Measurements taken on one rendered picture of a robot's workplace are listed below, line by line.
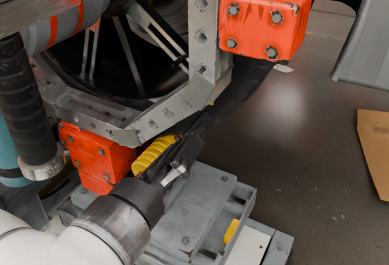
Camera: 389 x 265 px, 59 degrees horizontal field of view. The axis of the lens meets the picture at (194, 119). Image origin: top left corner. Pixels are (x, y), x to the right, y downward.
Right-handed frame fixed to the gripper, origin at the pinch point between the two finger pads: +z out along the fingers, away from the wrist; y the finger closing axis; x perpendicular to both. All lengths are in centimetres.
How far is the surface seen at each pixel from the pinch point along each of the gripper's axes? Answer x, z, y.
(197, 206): -23.6, 14.2, -34.5
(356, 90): -61, 138, -29
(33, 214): 2, -4, -79
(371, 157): -70, 86, -19
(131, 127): 7.4, -4.7, -7.7
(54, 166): 11.0, -25.5, 6.6
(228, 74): 5.1, 0.1, 11.8
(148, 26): 18.8, 5.9, 0.3
